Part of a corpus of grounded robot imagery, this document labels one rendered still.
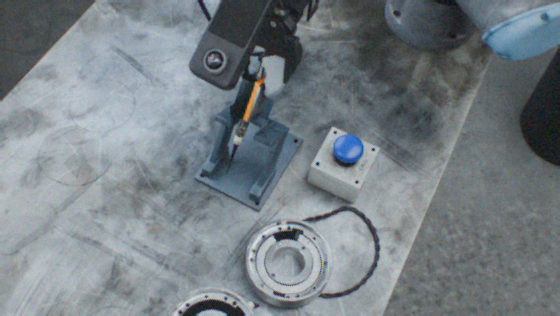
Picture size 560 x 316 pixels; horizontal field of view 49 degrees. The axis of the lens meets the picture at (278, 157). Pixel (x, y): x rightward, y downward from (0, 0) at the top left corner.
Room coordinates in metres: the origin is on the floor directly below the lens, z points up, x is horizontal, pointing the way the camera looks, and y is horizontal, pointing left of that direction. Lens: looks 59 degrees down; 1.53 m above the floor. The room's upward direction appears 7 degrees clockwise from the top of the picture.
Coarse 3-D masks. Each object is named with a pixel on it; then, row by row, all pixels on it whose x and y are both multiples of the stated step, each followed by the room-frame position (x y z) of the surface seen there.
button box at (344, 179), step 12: (336, 132) 0.46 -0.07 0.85; (324, 144) 0.44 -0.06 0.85; (324, 156) 0.42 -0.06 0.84; (372, 156) 0.43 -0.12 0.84; (312, 168) 0.40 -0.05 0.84; (324, 168) 0.40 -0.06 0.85; (336, 168) 0.40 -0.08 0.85; (348, 168) 0.40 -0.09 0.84; (360, 168) 0.41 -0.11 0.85; (312, 180) 0.40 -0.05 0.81; (324, 180) 0.39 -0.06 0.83; (336, 180) 0.39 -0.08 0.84; (348, 180) 0.39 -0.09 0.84; (360, 180) 0.39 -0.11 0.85; (336, 192) 0.39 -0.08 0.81; (348, 192) 0.38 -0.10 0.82
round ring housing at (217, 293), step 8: (200, 288) 0.22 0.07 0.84; (208, 288) 0.22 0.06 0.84; (216, 288) 0.22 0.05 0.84; (224, 288) 0.23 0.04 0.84; (184, 296) 0.21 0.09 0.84; (192, 296) 0.21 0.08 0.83; (200, 296) 0.22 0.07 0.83; (208, 296) 0.22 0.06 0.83; (216, 296) 0.22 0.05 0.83; (224, 296) 0.22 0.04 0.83; (232, 296) 0.22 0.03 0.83; (240, 296) 0.22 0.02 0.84; (176, 304) 0.20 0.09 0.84; (184, 304) 0.20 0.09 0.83; (192, 304) 0.21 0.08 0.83; (240, 304) 0.21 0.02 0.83; (176, 312) 0.19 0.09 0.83; (200, 312) 0.20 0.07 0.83; (208, 312) 0.20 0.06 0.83; (216, 312) 0.20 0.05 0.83; (248, 312) 0.20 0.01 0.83
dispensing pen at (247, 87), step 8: (256, 72) 0.45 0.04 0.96; (264, 72) 0.44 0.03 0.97; (248, 80) 0.43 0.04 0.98; (256, 80) 0.43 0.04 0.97; (240, 88) 0.42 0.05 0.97; (248, 88) 0.42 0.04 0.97; (240, 96) 0.41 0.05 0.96; (248, 96) 0.41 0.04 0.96; (240, 104) 0.41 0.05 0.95; (232, 112) 0.40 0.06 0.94; (240, 112) 0.40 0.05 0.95; (240, 120) 0.41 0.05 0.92; (240, 128) 0.40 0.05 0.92; (240, 136) 0.39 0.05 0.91; (232, 152) 0.38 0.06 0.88
